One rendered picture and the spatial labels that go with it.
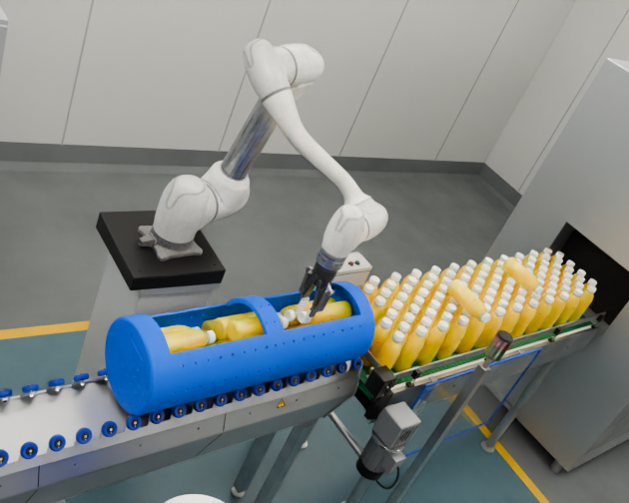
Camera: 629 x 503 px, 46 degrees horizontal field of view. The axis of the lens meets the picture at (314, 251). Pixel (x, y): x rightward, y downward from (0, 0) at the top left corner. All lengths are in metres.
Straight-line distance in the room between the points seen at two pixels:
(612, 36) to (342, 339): 4.86
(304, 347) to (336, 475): 1.42
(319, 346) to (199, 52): 2.99
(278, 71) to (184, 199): 0.57
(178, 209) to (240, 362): 0.63
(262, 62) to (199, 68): 2.80
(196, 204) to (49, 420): 0.86
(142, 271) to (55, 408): 0.58
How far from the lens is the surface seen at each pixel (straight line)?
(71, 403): 2.31
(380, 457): 2.93
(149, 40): 4.88
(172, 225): 2.63
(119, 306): 2.85
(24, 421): 2.25
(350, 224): 2.24
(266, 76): 2.31
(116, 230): 2.76
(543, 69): 7.22
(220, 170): 2.71
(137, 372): 2.16
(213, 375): 2.21
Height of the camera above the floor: 2.63
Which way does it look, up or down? 31 degrees down
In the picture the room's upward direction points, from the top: 25 degrees clockwise
